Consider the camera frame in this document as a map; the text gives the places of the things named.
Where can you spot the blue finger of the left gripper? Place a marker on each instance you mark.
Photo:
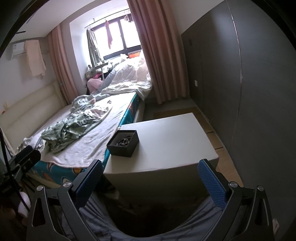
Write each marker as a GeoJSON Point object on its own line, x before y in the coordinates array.
{"type": "Point", "coordinates": [25, 159]}

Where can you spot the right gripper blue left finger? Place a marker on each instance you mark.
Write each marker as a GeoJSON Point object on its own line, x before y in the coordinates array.
{"type": "Point", "coordinates": [84, 183]}

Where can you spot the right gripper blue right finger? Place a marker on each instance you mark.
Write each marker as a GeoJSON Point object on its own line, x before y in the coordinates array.
{"type": "Point", "coordinates": [215, 183]}

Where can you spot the black jewelry box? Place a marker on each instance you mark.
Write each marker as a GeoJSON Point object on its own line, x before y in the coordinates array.
{"type": "Point", "coordinates": [123, 143]}

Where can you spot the teal cartoon bed sheet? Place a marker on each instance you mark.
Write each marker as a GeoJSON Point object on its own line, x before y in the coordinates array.
{"type": "Point", "coordinates": [55, 168]}

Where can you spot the flattened cardboard on floor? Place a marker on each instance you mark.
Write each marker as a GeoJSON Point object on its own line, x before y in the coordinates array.
{"type": "Point", "coordinates": [225, 164]}

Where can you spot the cream upholstered headboard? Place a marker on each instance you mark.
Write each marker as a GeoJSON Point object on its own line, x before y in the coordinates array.
{"type": "Point", "coordinates": [27, 115]}

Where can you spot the green crumpled clothing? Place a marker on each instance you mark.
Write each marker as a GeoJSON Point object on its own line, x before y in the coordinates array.
{"type": "Point", "coordinates": [60, 135]}

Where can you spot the person's grey trousers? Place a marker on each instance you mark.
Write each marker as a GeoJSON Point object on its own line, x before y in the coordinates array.
{"type": "Point", "coordinates": [109, 222]}

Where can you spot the bed with white blanket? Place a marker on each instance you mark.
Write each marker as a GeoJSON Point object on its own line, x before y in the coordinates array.
{"type": "Point", "coordinates": [79, 104]}

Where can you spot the white square table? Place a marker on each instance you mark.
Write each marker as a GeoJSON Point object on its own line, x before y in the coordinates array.
{"type": "Point", "coordinates": [164, 163]}

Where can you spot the hanging beige cloth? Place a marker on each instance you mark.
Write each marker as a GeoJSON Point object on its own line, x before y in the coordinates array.
{"type": "Point", "coordinates": [34, 57]}

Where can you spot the pink plush toy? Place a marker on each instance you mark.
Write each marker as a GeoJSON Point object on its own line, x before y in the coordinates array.
{"type": "Point", "coordinates": [93, 84]}

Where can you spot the pink curtain left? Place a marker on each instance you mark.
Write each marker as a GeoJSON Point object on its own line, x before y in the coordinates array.
{"type": "Point", "coordinates": [61, 66]}

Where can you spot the pink curtain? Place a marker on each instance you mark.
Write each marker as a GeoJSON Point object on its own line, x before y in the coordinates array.
{"type": "Point", "coordinates": [162, 46]}
{"type": "Point", "coordinates": [61, 66]}

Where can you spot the air conditioner unit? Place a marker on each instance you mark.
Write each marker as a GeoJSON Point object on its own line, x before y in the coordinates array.
{"type": "Point", "coordinates": [17, 50]}

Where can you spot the hanging green garment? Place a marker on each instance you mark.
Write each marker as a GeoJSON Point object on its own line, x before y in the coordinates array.
{"type": "Point", "coordinates": [93, 48]}

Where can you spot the white duvet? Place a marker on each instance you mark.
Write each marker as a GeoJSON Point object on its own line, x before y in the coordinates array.
{"type": "Point", "coordinates": [132, 75]}

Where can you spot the hanging red garment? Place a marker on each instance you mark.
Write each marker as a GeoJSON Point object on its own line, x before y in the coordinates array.
{"type": "Point", "coordinates": [109, 36]}

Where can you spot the window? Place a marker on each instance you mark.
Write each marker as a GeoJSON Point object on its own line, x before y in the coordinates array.
{"type": "Point", "coordinates": [125, 39]}

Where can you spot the pink curtain right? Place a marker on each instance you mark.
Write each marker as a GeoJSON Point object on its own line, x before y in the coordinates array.
{"type": "Point", "coordinates": [162, 46]}

